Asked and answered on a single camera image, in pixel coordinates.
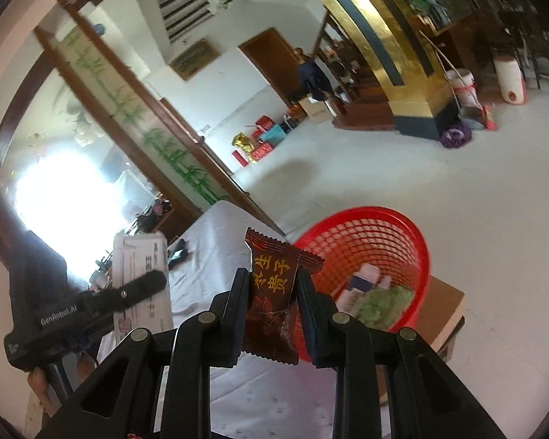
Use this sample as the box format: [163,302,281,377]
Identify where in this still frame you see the green towel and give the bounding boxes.
[356,285,414,331]

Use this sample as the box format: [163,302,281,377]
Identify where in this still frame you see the left hand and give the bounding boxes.
[26,350,97,417]

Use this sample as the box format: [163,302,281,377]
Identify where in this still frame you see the white spray bottle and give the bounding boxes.
[347,264,381,292]

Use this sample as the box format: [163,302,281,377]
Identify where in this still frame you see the red gift boxes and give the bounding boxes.
[232,116,275,166]

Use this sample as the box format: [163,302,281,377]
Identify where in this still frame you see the wooden stair railing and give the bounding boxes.
[311,10,379,102]

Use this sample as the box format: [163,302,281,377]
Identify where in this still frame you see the cardboard stool under basket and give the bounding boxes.
[378,274,467,408]

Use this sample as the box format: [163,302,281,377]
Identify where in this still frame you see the black stapler gun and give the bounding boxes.
[167,239,188,270]

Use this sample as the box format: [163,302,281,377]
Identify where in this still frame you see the dark jacket on post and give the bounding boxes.
[298,59,333,101]

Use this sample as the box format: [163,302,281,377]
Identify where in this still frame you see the teal gift bag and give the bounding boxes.
[259,124,287,147]

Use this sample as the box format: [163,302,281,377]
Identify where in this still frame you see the purple mop head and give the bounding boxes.
[440,122,472,149]

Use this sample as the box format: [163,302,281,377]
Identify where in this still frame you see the framed painting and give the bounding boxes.
[169,39,220,81]

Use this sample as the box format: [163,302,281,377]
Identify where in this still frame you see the white bucket with label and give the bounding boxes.
[445,68,480,107]

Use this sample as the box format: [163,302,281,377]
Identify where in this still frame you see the wooden door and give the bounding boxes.
[239,28,301,107]

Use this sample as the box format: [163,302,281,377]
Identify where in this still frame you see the white paper envelope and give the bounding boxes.
[112,231,173,342]

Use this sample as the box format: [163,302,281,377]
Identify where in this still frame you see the red plastic basket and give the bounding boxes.
[292,205,433,363]

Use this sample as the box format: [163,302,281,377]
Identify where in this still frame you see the brown candy wrapper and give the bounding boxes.
[243,228,324,365]

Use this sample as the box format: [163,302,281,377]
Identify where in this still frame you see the cardboard box on floor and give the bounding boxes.
[299,97,333,124]

